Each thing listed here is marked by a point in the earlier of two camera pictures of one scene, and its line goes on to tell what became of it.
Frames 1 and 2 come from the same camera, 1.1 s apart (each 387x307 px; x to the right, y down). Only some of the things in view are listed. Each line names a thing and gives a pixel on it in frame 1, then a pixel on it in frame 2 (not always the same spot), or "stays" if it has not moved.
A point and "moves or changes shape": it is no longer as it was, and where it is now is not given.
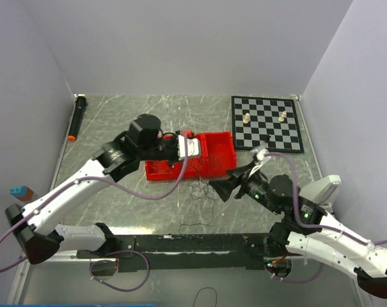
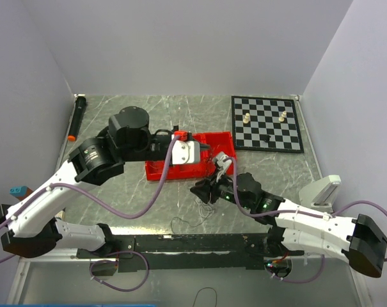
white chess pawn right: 282,118 stays
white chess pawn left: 246,119 stays
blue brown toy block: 22,192 stays
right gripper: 223,187 to 203,189
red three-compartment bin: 218,155 stays
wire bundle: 199,188 moves or changes shape
